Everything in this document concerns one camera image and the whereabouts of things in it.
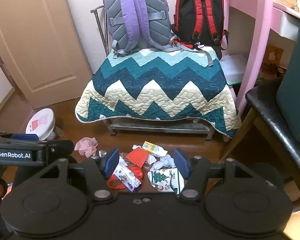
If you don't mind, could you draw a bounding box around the purple white snack wrapper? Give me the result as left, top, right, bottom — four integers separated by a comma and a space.
114, 164, 142, 193

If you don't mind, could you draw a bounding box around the pink crumpled paper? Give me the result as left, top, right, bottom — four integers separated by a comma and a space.
74, 137, 99, 158

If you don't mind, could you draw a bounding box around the pink desk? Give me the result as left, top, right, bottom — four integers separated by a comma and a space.
220, 0, 300, 117

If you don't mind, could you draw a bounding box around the purple grey backpack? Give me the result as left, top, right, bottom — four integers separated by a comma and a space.
103, 0, 174, 57

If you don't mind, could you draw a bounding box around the red black backpack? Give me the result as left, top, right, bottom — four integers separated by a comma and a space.
171, 0, 229, 60

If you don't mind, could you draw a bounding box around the brown paper bag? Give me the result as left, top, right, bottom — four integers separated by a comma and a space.
262, 45, 285, 74

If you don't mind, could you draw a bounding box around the metal bench frame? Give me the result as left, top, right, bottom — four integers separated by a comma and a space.
105, 119, 214, 142

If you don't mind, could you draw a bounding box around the beige wooden door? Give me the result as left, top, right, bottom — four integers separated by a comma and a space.
0, 0, 93, 109

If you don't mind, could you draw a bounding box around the white bottle yellow label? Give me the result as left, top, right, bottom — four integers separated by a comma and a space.
142, 141, 168, 157

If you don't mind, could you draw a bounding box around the white sock ball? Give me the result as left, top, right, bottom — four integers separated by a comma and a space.
149, 160, 165, 173

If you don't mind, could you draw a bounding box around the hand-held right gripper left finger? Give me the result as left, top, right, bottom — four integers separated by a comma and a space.
40, 149, 120, 202

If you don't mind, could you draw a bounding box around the zigzag quilted blanket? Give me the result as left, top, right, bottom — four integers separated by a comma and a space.
75, 45, 242, 138

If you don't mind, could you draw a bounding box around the white board under desk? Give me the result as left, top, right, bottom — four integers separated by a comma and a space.
219, 54, 249, 85

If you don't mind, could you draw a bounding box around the white Peppa Pig bin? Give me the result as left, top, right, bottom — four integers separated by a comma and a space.
25, 108, 65, 142

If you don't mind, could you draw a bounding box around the white tissue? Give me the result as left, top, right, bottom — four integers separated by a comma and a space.
159, 154, 176, 168

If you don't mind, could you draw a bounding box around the orange-red plastic bag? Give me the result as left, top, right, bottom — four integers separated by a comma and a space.
107, 166, 143, 190

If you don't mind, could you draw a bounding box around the festive printed paper bag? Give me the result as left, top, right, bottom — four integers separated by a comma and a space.
148, 168, 185, 195

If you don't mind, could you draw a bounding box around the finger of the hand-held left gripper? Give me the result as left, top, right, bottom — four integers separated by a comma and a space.
0, 132, 39, 142
0, 140, 74, 167

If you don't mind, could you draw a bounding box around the black metal folding frame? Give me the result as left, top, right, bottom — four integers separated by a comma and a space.
90, 5, 110, 55

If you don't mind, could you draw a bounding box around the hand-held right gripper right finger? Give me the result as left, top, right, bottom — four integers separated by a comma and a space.
173, 148, 255, 202

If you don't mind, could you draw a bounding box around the red plastic mesh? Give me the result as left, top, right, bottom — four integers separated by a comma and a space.
125, 147, 149, 168

